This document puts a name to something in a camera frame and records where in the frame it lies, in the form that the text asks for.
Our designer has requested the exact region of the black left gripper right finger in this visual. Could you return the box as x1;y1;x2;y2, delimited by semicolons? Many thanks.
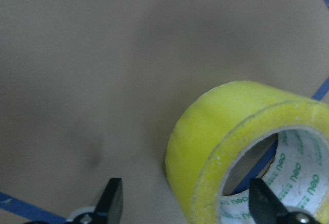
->
248;178;328;223

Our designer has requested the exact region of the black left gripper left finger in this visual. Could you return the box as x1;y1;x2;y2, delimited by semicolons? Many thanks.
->
65;178;123;223

